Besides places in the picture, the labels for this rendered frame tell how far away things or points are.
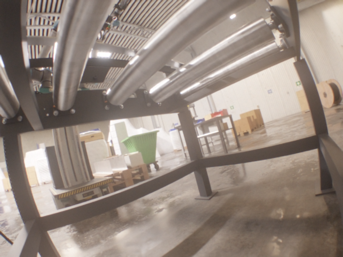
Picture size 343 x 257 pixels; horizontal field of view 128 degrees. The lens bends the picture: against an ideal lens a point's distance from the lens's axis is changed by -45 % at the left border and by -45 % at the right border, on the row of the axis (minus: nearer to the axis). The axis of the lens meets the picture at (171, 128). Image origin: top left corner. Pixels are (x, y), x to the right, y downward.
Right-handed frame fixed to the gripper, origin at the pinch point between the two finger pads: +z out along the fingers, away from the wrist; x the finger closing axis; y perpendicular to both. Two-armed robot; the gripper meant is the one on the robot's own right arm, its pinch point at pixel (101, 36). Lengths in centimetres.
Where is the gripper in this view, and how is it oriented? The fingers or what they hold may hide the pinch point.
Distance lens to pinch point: 114.1
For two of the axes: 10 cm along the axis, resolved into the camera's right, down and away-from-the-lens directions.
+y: -7.1, 2.6, 6.5
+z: 2.7, 9.6, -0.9
